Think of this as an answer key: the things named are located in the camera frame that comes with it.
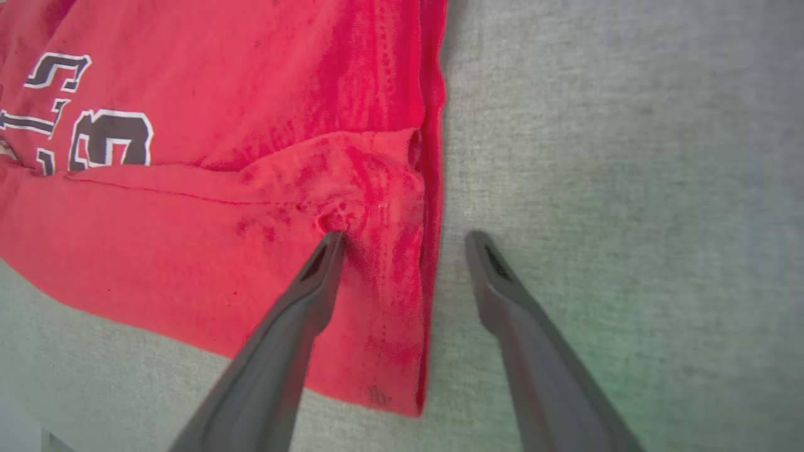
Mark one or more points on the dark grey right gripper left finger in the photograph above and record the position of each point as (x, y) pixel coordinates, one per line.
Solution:
(264, 376)

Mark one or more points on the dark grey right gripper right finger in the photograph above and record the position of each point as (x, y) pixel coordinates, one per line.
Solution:
(546, 376)

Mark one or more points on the red basketball jersey white trim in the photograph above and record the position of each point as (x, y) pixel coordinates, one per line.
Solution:
(220, 113)

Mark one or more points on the grey fabric sofa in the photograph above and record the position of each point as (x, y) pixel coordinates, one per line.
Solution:
(628, 188)

